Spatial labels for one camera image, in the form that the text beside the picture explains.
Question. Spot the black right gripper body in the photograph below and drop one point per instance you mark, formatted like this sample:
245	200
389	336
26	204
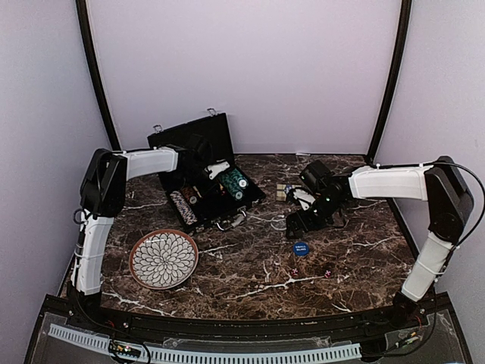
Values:
319	218

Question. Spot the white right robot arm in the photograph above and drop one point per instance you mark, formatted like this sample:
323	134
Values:
439	183

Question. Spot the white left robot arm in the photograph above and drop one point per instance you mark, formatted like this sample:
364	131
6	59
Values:
103	192

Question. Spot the blue small blind button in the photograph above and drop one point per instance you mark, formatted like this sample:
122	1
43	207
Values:
301	249

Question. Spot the blue gold card box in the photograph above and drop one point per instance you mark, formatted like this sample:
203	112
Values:
282	191

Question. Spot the green blue chip stack front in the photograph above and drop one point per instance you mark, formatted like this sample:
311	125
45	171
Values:
232	188

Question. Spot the green blue chip stack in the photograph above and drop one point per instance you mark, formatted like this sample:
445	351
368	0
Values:
232	188
238	178

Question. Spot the green blue chip stack rear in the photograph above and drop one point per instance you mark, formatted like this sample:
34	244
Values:
238	178

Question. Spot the black poker case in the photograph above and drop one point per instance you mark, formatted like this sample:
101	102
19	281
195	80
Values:
207	188

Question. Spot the orange black chip stack case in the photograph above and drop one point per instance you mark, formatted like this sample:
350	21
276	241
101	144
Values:
189	194

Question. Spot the floral patterned plate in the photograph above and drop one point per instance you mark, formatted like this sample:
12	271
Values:
163	259

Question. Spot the black front table rail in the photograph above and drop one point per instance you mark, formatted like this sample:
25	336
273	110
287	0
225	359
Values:
154	328

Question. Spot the white slotted cable duct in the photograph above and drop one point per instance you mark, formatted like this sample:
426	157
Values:
128	352

